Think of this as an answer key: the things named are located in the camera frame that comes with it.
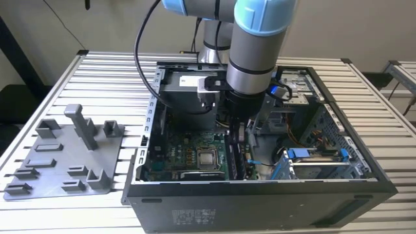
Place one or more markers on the black open PC case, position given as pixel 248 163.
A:
pixel 260 207

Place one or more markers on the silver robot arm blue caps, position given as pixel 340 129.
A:
pixel 256 48

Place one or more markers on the green motherboard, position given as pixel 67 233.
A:
pixel 208 139

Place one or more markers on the metal drive cage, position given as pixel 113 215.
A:
pixel 299 83

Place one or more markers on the grey plastic parts rack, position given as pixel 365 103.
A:
pixel 64 156

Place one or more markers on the black graphics card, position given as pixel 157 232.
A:
pixel 201 174

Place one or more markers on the grey power supply unit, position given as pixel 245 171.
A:
pixel 181 102

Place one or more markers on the silver CPU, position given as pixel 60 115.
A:
pixel 208 159

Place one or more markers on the black hanging antenna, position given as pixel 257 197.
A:
pixel 87 4

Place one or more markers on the black box by wall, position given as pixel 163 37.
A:
pixel 373 80

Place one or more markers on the metal slat side table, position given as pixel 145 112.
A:
pixel 399 73

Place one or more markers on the black table corner cap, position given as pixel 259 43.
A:
pixel 347 61
pixel 83 52

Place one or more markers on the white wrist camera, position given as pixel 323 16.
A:
pixel 208 93

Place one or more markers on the black case fan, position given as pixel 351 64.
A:
pixel 159 126

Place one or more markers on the perforated metal disk bay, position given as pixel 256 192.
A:
pixel 331 117

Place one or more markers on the dark RAM stick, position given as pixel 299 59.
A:
pixel 232 161

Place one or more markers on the hard disk in blue carrier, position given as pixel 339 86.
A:
pixel 312 170

